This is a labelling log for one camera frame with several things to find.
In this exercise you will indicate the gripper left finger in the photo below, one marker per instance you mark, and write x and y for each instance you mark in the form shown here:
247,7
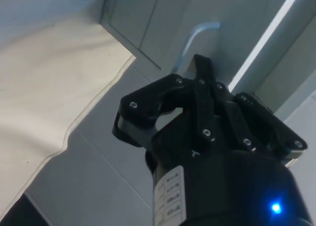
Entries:
153,97

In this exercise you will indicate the white drawer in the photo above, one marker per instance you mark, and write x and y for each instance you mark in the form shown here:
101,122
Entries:
234,25

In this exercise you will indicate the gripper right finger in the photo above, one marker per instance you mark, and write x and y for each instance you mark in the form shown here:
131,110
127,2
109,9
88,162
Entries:
271,122

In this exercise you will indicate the white chest of drawers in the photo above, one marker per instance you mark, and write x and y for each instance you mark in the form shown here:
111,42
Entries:
128,18

